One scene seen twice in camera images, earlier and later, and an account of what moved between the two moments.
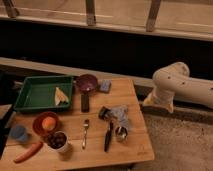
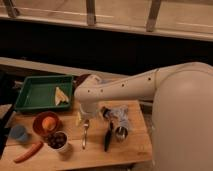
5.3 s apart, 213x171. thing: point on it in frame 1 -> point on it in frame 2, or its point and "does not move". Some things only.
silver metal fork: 85,125 does not move
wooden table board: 112,131 does not move
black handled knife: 108,136 does not move
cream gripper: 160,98 -> 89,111
